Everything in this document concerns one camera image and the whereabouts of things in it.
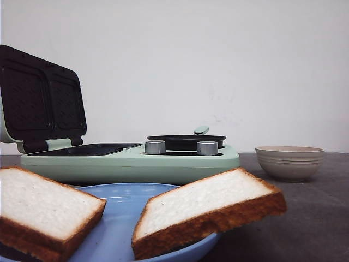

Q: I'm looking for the mint green hinged lid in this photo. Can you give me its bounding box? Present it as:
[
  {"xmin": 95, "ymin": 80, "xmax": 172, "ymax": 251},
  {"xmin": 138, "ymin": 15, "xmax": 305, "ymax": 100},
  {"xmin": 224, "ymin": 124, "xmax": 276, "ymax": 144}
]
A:
[{"xmin": 1, "ymin": 45, "xmax": 87, "ymax": 154}]

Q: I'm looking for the white bread slice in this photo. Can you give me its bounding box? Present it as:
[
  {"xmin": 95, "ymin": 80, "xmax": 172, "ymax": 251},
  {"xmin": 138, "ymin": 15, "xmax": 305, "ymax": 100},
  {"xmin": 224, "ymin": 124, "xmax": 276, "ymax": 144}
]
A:
[
  {"xmin": 1, "ymin": 166, "xmax": 106, "ymax": 261},
  {"xmin": 131, "ymin": 168, "xmax": 287, "ymax": 260}
]

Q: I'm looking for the right silver control knob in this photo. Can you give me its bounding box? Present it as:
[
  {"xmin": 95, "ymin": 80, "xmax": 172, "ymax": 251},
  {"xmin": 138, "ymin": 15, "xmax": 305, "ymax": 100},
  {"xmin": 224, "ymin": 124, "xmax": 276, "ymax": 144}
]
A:
[{"xmin": 196, "ymin": 141, "xmax": 219, "ymax": 156}]

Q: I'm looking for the beige ribbed bowl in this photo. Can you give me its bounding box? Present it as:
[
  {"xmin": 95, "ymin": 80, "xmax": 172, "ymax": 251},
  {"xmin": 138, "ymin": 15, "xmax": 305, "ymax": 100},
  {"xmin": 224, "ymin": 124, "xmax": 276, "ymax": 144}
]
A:
[{"xmin": 255, "ymin": 146, "xmax": 324, "ymax": 182}]

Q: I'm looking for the silver control knob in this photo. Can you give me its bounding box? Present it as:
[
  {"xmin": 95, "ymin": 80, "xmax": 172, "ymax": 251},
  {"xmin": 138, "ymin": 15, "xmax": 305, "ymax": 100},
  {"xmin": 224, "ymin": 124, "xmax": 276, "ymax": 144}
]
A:
[
  {"xmin": 196, "ymin": 141, "xmax": 219, "ymax": 156},
  {"xmin": 145, "ymin": 140, "xmax": 166, "ymax": 154}
]

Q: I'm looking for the blue round plate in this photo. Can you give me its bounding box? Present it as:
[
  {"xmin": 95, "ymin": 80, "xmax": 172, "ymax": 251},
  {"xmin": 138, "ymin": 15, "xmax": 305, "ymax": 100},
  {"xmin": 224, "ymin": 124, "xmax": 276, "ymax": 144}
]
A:
[{"xmin": 0, "ymin": 182, "xmax": 222, "ymax": 262}]

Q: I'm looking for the left silver control knob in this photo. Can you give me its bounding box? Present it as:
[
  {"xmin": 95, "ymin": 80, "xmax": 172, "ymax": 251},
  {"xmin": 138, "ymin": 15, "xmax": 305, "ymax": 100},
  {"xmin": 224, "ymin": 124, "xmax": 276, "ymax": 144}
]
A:
[{"xmin": 145, "ymin": 140, "xmax": 166, "ymax": 154}]

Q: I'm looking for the mint green breakfast maker base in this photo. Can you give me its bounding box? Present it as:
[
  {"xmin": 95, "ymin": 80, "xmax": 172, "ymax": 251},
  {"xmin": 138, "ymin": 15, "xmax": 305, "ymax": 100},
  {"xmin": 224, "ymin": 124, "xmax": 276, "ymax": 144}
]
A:
[{"xmin": 21, "ymin": 145, "xmax": 240, "ymax": 185}]

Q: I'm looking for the black round frying pan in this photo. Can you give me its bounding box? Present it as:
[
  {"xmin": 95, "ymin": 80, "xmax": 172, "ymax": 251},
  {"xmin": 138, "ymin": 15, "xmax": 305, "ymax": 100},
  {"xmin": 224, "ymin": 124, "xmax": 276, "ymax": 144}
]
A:
[{"xmin": 147, "ymin": 126, "xmax": 226, "ymax": 151}]

